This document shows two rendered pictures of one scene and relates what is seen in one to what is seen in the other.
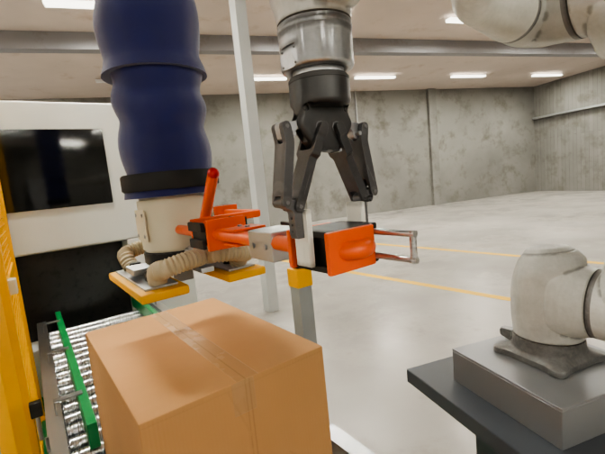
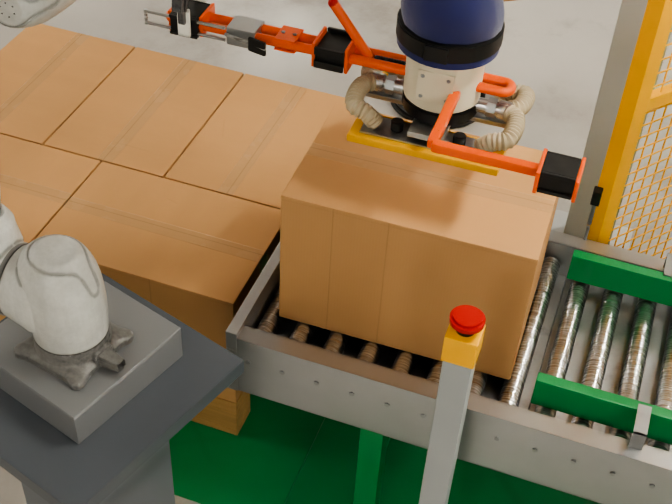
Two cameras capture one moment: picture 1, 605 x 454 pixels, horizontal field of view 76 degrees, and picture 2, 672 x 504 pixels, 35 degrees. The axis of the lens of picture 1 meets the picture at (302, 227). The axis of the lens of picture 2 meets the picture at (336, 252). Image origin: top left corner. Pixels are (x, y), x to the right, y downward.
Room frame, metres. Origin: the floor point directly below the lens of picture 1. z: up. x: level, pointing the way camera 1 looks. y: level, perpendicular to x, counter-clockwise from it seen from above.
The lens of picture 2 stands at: (2.42, -1.07, 2.52)
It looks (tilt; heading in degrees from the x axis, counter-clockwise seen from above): 43 degrees down; 142
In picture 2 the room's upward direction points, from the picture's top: 4 degrees clockwise
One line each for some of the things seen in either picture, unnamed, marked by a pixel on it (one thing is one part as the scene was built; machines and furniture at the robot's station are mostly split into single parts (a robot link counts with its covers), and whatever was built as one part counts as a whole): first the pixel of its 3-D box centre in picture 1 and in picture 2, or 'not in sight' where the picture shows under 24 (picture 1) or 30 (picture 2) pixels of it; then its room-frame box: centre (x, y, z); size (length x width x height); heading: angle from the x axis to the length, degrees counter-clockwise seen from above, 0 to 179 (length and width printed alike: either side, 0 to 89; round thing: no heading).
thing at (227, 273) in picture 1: (217, 259); (427, 137); (1.03, 0.24, 1.13); 0.34 x 0.10 x 0.05; 36
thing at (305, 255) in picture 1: (303, 238); not in sight; (0.47, 0.00, 1.25); 0.03 x 0.01 x 0.07; 35
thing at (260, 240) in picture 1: (276, 242); (245, 32); (0.59, 0.04, 1.23); 0.07 x 0.07 x 0.04; 36
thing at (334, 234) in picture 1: (329, 246); (192, 16); (0.48, -0.03, 1.24); 0.08 x 0.07 x 0.05; 36
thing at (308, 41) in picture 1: (316, 52); not in sight; (0.49, -0.04, 1.47); 0.09 x 0.09 x 0.06
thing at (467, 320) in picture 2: not in sight; (466, 322); (1.43, 0.03, 1.02); 0.07 x 0.07 x 0.04
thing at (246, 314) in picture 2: not in sight; (284, 251); (0.67, 0.11, 0.58); 0.70 x 0.03 x 0.06; 125
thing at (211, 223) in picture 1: (218, 231); (335, 49); (0.77, 0.17, 1.24); 0.10 x 0.08 x 0.06; 126
